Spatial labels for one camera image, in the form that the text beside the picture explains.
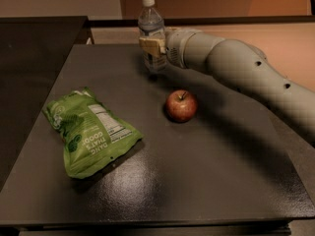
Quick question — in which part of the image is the blue plastic water bottle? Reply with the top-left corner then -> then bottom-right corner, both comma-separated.
138,0 -> 166,74

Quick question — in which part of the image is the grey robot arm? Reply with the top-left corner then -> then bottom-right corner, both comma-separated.
139,29 -> 315,146

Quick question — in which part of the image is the red apple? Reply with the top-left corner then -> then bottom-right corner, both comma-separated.
164,89 -> 198,123

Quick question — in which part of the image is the green snack bag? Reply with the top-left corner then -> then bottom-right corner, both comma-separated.
43,88 -> 143,179

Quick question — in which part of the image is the dark side table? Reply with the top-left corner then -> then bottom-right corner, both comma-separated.
0,16 -> 93,190

